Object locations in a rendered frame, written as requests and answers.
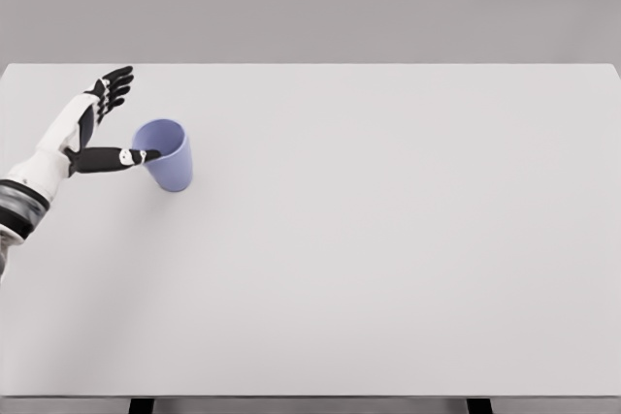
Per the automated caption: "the lavender plastic cup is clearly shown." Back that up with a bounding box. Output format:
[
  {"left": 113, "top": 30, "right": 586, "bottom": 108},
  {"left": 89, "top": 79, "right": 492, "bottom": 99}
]
[{"left": 132, "top": 118, "right": 194, "bottom": 193}]

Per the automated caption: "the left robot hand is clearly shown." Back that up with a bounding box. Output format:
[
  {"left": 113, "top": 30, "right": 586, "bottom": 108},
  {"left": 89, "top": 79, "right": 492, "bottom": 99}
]
[{"left": 34, "top": 65, "right": 162, "bottom": 177}]

